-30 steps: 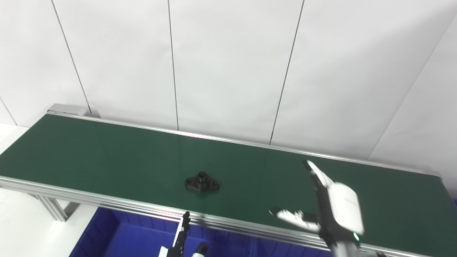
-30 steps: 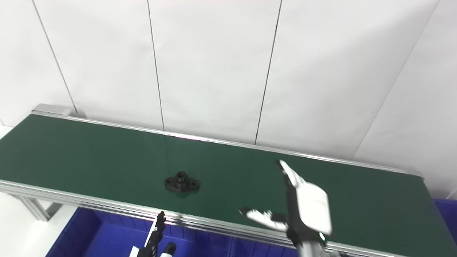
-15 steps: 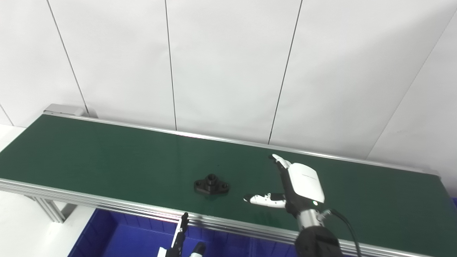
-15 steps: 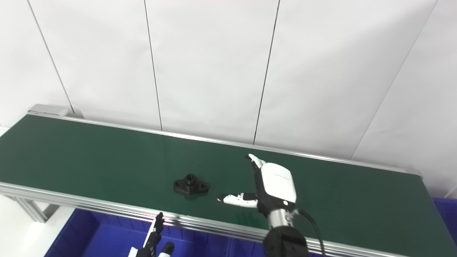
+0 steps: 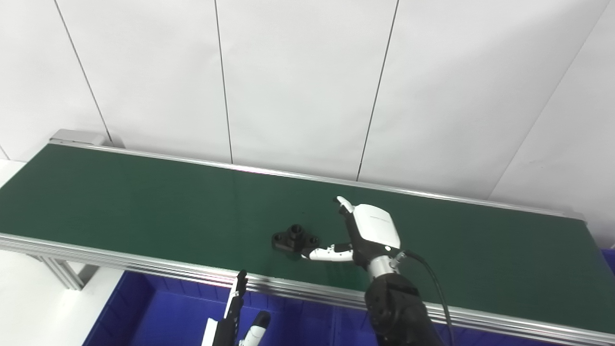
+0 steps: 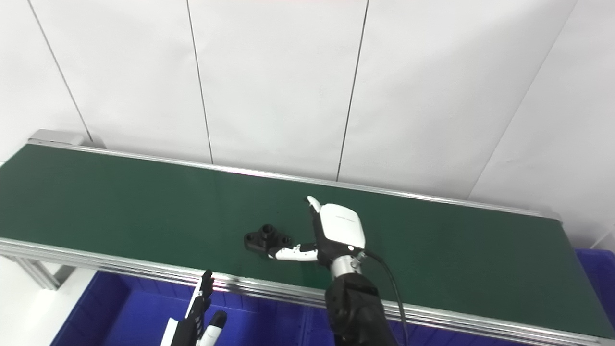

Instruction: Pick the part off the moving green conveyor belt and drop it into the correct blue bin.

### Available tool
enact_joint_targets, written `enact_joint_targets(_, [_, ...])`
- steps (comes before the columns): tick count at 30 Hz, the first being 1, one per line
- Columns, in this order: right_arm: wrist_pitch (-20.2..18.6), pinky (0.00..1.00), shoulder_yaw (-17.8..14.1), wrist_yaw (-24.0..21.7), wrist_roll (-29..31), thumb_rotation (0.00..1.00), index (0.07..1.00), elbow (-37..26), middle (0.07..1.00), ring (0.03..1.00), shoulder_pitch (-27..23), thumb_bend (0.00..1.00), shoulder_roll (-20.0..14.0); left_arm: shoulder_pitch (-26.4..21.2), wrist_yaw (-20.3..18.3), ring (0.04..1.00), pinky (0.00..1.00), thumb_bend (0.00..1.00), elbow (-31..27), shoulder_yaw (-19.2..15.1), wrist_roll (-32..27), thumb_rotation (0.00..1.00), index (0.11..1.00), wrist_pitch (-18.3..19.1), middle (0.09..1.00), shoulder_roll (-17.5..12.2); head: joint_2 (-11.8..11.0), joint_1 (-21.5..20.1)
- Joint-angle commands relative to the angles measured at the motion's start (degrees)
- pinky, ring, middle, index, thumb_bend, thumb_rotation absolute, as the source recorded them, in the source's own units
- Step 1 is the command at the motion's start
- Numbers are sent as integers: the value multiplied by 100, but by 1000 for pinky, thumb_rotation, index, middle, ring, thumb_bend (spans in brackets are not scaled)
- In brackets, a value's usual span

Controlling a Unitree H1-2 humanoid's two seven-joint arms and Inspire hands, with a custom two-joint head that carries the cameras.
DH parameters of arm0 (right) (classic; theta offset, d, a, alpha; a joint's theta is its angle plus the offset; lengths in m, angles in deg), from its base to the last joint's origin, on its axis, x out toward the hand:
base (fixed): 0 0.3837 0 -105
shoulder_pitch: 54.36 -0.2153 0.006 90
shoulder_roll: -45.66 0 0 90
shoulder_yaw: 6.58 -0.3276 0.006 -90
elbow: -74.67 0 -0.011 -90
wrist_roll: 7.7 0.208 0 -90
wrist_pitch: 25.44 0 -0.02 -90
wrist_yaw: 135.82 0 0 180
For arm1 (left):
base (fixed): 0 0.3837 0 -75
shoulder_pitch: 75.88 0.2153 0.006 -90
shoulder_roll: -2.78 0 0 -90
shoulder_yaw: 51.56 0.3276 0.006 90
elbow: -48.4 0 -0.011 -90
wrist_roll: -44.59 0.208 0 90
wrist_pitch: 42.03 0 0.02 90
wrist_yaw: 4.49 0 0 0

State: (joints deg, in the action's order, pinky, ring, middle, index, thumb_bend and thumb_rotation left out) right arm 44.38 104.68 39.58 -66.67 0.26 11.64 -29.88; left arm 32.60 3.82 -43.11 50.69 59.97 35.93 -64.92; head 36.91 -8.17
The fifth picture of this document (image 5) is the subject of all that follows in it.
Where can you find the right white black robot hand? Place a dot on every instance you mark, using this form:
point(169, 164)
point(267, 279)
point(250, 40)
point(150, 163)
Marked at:
point(375, 228)

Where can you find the blue plastic bin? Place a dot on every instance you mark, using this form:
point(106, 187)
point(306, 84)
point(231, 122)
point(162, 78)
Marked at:
point(609, 255)
point(163, 317)
point(350, 329)

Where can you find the green conveyor belt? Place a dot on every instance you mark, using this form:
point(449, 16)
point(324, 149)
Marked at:
point(144, 266)
point(192, 206)

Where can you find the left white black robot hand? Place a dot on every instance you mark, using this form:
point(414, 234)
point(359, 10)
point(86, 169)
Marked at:
point(230, 329)

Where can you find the black flanged machine part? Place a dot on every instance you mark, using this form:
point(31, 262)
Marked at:
point(290, 239)

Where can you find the aluminium conveyor support leg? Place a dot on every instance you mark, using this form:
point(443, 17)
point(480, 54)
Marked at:
point(65, 274)

